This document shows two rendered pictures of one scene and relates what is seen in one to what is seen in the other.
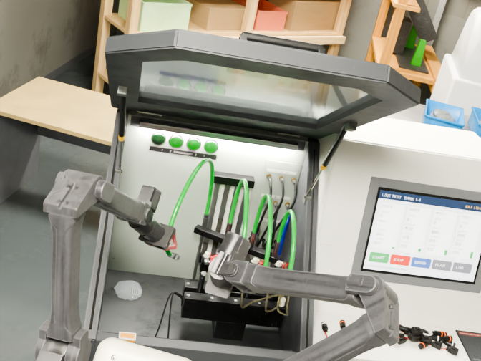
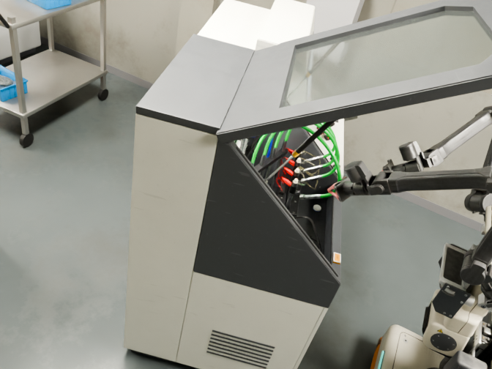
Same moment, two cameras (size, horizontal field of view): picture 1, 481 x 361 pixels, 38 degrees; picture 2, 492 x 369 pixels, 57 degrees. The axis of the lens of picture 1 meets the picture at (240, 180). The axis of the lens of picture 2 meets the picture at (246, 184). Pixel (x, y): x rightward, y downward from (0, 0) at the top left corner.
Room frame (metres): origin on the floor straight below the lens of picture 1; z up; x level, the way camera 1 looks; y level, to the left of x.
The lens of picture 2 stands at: (1.80, 1.64, 2.27)
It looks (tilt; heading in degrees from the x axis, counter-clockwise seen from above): 38 degrees down; 281
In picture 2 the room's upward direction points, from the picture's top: 14 degrees clockwise
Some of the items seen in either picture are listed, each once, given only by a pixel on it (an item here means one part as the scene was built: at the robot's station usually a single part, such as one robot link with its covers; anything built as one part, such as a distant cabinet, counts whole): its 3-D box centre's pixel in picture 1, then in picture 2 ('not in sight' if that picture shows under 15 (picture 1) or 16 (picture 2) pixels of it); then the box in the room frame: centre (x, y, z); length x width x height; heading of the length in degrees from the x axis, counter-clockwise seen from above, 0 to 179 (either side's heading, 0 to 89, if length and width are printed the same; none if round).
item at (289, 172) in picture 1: (275, 203); not in sight; (2.21, -0.14, 1.20); 0.13 x 0.03 x 0.31; 100
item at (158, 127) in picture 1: (219, 135); not in sight; (2.17, 0.10, 1.43); 0.54 x 0.03 x 0.02; 100
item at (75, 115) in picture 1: (108, 168); not in sight; (3.87, 0.82, 0.35); 1.33 x 0.66 x 0.69; 83
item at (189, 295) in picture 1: (230, 312); (285, 200); (1.93, -0.06, 0.91); 0.34 x 0.10 x 0.15; 100
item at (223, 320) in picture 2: not in sight; (254, 285); (1.94, 0.06, 0.39); 0.70 x 0.58 x 0.79; 100
